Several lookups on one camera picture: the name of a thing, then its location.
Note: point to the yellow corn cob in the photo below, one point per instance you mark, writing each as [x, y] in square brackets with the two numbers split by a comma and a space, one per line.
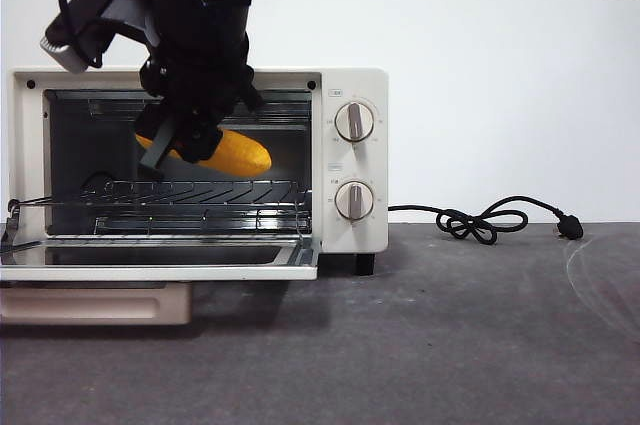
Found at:
[245, 157]

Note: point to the cream oven knob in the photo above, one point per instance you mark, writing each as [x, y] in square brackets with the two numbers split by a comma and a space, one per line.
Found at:
[354, 121]
[354, 201]

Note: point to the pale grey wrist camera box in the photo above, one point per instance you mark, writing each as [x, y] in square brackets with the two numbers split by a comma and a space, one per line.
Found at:
[70, 59]

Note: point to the cream toaster oven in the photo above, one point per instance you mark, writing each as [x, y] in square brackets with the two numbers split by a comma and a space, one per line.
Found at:
[360, 80]

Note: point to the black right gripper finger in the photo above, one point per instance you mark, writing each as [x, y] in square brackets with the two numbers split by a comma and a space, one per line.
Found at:
[159, 145]
[202, 140]

